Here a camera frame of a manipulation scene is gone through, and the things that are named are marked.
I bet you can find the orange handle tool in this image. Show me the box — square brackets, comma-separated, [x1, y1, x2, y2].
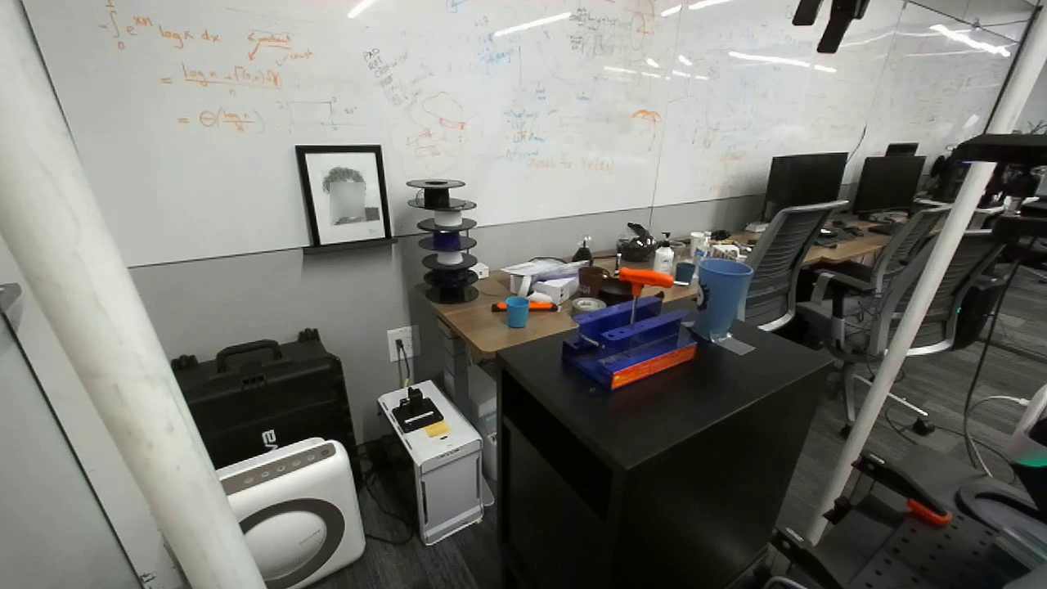
[614, 265, 677, 329]

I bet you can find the large blue cup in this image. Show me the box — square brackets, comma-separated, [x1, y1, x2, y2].
[695, 256, 755, 343]

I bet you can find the blue and orange tool rack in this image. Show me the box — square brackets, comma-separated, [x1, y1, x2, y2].
[559, 294, 704, 391]

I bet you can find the orange utility tool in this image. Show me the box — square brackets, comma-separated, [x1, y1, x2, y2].
[486, 294, 559, 316]

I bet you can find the black and orange hand tool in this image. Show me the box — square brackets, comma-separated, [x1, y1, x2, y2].
[848, 451, 955, 534]

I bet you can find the black computer monitor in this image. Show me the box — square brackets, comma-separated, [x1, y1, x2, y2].
[763, 151, 851, 223]
[851, 153, 928, 214]

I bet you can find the grey mesh office chair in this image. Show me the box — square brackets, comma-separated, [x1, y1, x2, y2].
[748, 196, 851, 335]
[810, 198, 992, 439]

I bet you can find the black desk device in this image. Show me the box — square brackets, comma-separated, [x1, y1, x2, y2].
[613, 220, 662, 267]

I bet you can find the slim white pole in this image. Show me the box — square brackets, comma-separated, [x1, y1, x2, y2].
[807, 6, 1047, 547]

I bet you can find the whiteboard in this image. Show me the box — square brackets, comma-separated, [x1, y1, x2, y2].
[18, 0, 1025, 267]

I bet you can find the grey square mat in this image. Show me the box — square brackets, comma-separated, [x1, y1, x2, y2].
[701, 329, 758, 359]

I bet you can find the white tape roll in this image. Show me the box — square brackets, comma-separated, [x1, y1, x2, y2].
[570, 294, 613, 325]

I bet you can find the white cardboard box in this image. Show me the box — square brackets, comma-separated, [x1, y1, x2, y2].
[499, 259, 581, 307]

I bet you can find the grey spool with black core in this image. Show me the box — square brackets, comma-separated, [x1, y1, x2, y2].
[407, 176, 468, 208]

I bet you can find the white filament spool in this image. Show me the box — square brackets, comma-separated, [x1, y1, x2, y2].
[418, 245, 480, 274]
[410, 198, 480, 232]

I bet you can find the blue filament spool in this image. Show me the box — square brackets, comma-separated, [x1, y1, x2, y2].
[414, 220, 480, 256]

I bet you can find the black filament spool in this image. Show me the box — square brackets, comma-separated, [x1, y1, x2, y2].
[422, 265, 484, 307]

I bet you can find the wooden desk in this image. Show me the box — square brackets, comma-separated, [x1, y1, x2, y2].
[422, 230, 892, 366]

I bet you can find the black cabinet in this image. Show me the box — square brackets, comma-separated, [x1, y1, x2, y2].
[493, 325, 836, 589]

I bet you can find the black framed portrait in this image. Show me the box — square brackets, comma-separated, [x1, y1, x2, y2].
[294, 139, 397, 251]

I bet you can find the black breadboard table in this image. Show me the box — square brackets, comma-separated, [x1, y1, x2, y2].
[763, 451, 1047, 589]

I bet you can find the small black device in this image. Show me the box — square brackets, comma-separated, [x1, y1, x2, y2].
[389, 381, 448, 434]

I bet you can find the white box unit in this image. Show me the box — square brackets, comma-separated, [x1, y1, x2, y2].
[375, 375, 486, 549]

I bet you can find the black hard case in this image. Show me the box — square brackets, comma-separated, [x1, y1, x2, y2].
[169, 328, 355, 471]

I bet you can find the white air purifier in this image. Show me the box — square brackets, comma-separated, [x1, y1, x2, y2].
[214, 434, 371, 589]

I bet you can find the thick white pole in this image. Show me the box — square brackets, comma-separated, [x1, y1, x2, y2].
[0, 0, 268, 589]

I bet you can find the black stereo camera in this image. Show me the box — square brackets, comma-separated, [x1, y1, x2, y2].
[950, 129, 1047, 171]

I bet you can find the white wall outlet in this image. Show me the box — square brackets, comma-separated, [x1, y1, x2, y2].
[384, 325, 418, 366]

